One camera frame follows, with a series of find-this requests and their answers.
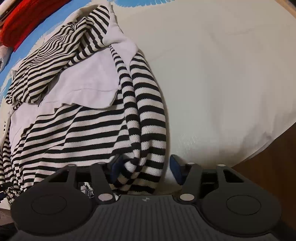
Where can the red knitted pillow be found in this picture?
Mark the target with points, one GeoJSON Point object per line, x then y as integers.
{"type": "Point", "coordinates": [25, 18]}

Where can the black white striped sweater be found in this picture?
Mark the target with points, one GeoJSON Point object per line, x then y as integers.
{"type": "Point", "coordinates": [83, 95]}

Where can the blue white patterned bedsheet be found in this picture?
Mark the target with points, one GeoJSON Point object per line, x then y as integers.
{"type": "Point", "coordinates": [225, 71]}

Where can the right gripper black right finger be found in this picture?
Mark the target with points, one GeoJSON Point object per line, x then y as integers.
{"type": "Point", "coordinates": [189, 177]}

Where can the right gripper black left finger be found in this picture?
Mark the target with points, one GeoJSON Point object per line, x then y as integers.
{"type": "Point", "coordinates": [103, 174]}

